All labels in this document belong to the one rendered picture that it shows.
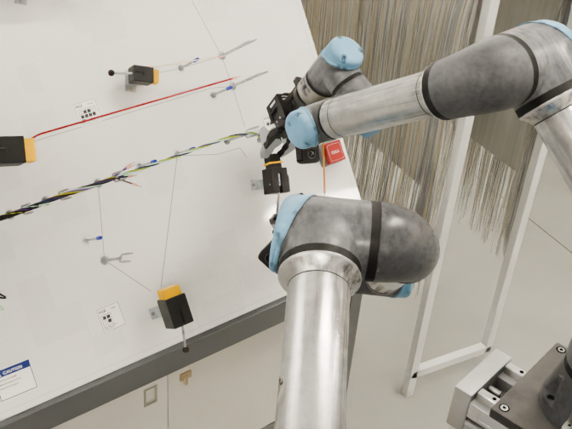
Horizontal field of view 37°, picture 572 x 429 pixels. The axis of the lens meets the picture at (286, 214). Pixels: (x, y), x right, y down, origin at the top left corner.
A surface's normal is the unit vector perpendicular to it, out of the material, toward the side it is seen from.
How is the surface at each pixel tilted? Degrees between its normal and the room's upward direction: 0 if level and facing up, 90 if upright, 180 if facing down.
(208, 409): 90
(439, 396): 0
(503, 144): 90
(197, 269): 54
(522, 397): 0
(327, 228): 15
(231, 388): 90
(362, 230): 39
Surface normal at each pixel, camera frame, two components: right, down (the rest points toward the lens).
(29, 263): 0.54, -0.09
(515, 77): 0.29, 0.30
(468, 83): -0.37, 0.20
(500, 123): -0.88, 0.21
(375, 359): 0.07, -0.83
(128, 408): 0.61, 0.48
